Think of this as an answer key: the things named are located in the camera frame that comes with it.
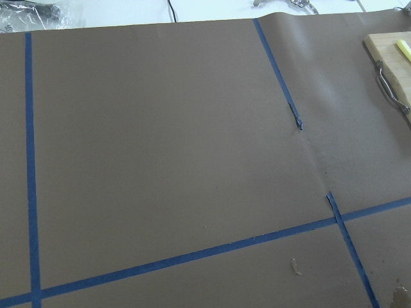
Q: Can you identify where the bamboo cutting board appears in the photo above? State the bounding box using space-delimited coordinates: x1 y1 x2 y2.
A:
363 31 410 122

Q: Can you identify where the yellow plastic knife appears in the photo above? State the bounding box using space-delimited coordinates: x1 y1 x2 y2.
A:
396 39 411 61

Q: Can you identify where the plastic bag with parts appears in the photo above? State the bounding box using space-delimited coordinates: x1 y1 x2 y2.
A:
1 1 65 33

